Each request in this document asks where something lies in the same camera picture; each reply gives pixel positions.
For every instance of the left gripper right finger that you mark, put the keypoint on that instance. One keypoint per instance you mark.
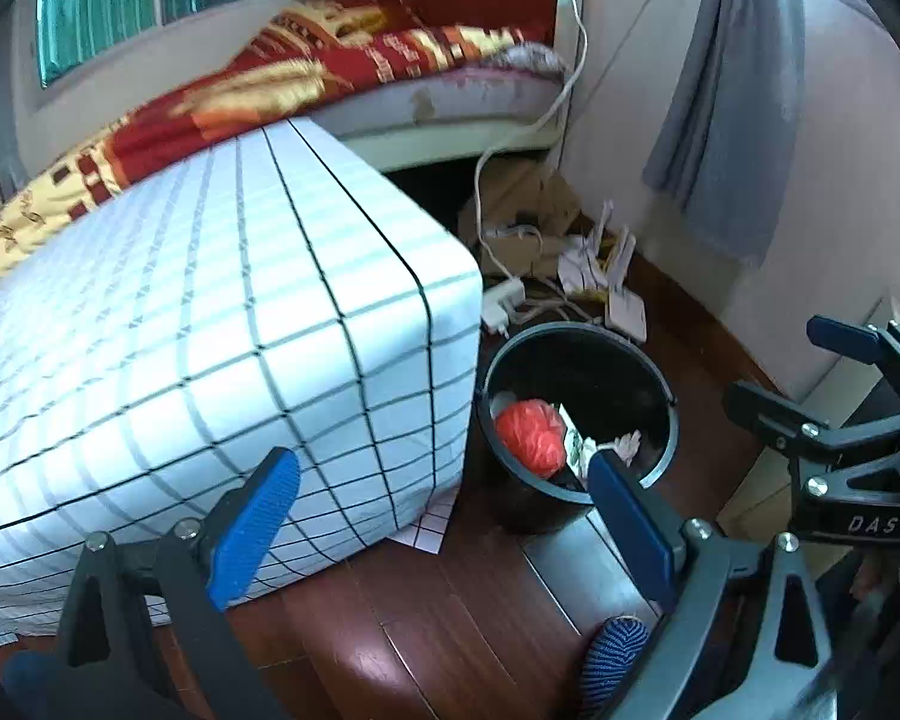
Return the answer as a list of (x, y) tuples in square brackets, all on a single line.
[(742, 632)]

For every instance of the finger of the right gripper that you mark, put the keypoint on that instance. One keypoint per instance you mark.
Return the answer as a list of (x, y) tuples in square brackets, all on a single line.
[(862, 344)]

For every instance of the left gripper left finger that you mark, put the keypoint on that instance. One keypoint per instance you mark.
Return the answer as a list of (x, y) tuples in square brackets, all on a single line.
[(107, 662)]

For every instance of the red plastic bag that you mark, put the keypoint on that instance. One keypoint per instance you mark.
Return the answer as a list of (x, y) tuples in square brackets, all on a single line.
[(534, 433)]

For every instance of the black round trash bin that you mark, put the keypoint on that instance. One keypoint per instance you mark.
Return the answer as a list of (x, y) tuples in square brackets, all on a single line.
[(607, 390)]

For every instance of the person right hand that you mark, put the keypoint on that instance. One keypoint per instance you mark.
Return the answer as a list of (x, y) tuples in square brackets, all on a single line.
[(873, 571)]

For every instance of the white wifi router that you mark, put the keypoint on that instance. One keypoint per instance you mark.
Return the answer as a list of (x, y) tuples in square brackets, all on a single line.
[(595, 266)]

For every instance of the grey curtain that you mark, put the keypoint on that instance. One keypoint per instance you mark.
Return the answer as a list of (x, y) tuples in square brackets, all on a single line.
[(726, 146)]

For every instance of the white checkered tablecloth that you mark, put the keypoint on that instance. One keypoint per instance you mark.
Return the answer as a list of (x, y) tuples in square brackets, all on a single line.
[(271, 291)]

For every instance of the brown cardboard box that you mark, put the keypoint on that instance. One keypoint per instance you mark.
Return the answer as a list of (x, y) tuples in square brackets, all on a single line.
[(527, 212)]

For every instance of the white power strip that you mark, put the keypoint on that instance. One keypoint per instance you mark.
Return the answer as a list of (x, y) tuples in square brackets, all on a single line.
[(498, 302)]

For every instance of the white bed mattress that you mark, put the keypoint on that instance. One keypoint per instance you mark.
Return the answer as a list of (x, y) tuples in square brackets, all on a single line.
[(455, 115)]

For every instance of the red gold patterned blanket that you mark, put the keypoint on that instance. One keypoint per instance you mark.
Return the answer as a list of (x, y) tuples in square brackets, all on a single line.
[(310, 55)]

